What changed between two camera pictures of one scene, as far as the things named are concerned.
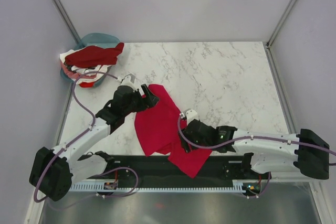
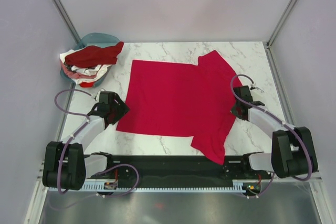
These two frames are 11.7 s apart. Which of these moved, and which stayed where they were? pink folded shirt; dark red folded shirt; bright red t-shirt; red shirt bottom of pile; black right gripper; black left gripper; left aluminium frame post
Moved: bright red t-shirt; black right gripper; black left gripper
Stayed: red shirt bottom of pile; left aluminium frame post; pink folded shirt; dark red folded shirt
